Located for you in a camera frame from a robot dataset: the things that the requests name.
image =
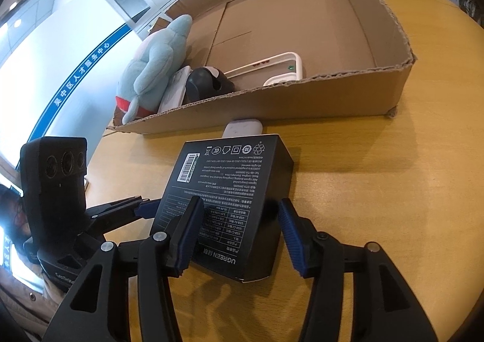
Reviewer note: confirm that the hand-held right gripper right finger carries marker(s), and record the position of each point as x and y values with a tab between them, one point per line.
293	236

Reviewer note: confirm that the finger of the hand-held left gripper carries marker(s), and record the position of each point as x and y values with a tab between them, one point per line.
147	208

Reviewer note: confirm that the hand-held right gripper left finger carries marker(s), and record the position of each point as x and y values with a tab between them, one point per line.
189	236

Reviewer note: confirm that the black product box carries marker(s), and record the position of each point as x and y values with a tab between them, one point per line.
234	183

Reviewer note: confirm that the light blue plush toy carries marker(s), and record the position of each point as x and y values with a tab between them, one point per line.
155	58

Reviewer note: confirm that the white plastic device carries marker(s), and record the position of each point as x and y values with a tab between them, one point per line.
279	81

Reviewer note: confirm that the cardboard box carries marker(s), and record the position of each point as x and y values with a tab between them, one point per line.
302	17

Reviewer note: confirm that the person in beige jacket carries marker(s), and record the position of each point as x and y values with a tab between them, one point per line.
34	281

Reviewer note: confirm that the blue window banner strip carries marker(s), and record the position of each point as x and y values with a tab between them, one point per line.
75	81

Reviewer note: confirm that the white earbuds case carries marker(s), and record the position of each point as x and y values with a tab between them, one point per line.
242	127

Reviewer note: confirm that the white flat box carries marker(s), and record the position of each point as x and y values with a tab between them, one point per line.
176	88

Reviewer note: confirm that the black rounded device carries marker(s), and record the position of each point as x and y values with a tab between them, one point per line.
204	85

